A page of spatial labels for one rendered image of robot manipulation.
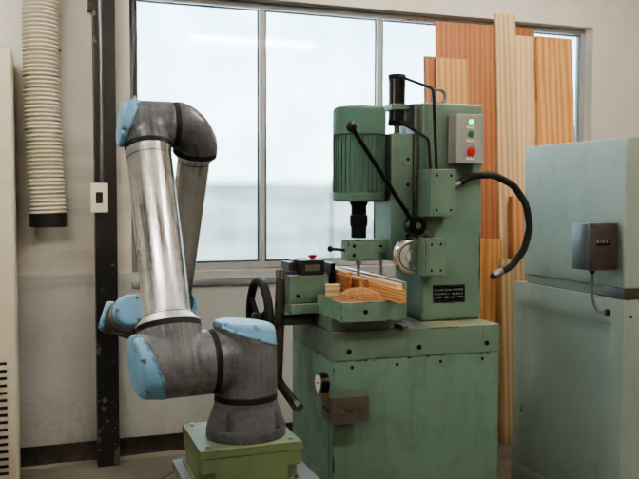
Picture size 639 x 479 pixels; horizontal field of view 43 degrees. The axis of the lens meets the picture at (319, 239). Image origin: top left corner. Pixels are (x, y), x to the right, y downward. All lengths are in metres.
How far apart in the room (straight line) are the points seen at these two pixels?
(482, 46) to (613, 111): 0.93
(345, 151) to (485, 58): 1.86
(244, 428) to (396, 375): 0.79
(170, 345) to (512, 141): 2.82
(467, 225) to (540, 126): 1.75
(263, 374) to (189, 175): 0.57
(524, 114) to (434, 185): 1.88
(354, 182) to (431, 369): 0.64
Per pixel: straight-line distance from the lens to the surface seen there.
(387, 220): 2.67
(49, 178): 3.57
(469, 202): 2.73
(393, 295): 2.41
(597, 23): 4.86
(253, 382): 1.88
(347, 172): 2.61
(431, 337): 2.58
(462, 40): 4.30
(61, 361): 3.82
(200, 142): 2.08
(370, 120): 2.61
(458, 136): 2.65
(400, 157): 2.67
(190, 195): 2.15
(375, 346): 2.51
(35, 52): 3.61
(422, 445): 2.65
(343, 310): 2.38
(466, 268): 2.74
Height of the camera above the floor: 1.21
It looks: 3 degrees down
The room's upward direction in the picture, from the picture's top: straight up
